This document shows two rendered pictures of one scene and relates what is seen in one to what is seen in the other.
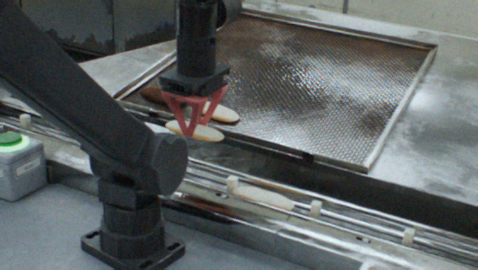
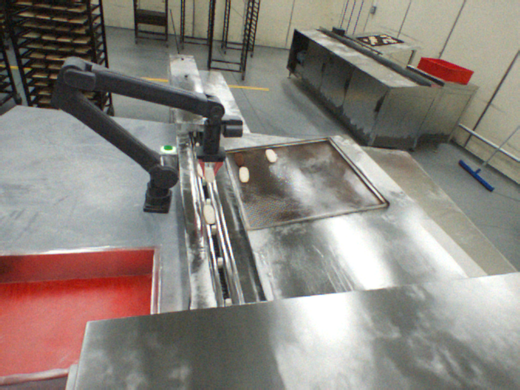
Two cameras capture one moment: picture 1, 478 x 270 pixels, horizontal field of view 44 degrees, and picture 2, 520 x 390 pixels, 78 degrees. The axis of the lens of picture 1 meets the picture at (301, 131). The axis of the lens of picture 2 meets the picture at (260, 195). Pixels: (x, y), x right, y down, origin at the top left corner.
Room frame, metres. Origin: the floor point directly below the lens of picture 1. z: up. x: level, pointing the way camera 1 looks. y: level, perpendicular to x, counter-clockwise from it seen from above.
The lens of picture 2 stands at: (0.32, -0.69, 1.56)
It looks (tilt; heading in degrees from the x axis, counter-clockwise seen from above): 35 degrees down; 49
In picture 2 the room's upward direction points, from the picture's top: 11 degrees clockwise
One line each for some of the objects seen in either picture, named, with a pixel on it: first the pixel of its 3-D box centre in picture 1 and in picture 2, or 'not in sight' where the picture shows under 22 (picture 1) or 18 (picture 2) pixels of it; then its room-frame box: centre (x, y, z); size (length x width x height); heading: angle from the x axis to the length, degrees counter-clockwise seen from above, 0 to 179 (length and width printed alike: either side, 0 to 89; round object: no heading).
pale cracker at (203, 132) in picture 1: (195, 129); (209, 174); (0.82, 0.17, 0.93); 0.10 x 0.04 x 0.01; 69
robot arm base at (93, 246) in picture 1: (132, 225); (158, 193); (0.65, 0.21, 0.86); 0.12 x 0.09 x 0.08; 60
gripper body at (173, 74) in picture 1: (195, 58); (210, 145); (0.82, 0.16, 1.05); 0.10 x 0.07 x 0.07; 159
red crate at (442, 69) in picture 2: not in sight; (444, 69); (4.48, 1.25, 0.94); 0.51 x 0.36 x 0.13; 73
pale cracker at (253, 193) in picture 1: (263, 196); (209, 213); (0.76, 0.05, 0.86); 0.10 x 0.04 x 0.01; 69
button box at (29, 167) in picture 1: (14, 174); (169, 161); (0.78, 0.44, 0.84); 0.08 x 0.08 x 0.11; 69
